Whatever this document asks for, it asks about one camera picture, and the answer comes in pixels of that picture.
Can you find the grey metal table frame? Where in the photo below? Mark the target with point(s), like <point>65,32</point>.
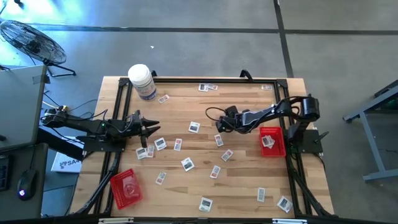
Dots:
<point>381,175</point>

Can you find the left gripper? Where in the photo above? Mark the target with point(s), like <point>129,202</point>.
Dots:
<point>136,124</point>

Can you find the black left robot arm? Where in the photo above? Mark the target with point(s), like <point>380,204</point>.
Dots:
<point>87,124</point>

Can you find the black clamp lever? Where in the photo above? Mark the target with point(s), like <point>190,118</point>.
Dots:
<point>321,137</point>

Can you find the white cardboard box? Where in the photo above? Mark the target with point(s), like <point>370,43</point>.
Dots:
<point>66,163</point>

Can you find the black floor fan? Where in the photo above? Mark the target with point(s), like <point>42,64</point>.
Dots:
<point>32,42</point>

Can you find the red plastic mesh basket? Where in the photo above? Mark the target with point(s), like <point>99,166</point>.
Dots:
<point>278,151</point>
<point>119,196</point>

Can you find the white wipes canister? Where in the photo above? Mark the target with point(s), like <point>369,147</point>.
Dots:
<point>141,77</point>

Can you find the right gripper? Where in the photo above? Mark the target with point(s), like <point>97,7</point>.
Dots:
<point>233,123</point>

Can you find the narrow white packet grey print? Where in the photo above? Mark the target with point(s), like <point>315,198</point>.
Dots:
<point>261,194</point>

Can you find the yellow power plug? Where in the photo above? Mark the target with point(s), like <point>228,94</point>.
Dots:
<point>64,108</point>

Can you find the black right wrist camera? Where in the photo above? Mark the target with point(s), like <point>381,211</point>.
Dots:
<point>232,110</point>

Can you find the black metal beam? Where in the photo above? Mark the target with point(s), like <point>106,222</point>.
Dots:
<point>56,143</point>

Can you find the dark grey desk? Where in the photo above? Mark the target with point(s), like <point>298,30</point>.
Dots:
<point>12,207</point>

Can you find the silver metal bracket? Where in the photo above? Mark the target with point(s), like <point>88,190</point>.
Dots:
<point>289,221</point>
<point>115,220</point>

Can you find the black keyboard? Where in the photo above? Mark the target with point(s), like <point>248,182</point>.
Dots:
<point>3,172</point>

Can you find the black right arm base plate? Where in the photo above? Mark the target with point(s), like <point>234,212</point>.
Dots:
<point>311,144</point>

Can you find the square white packet black label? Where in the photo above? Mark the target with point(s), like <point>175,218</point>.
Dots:
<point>205,204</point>
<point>141,153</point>
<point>203,87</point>
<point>285,204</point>
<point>272,145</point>
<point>187,164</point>
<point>160,143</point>
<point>194,127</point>
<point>265,139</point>

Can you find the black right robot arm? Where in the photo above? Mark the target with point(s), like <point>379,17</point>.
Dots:
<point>267,113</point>

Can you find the black computer mouse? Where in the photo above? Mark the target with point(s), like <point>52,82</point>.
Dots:
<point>26,185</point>

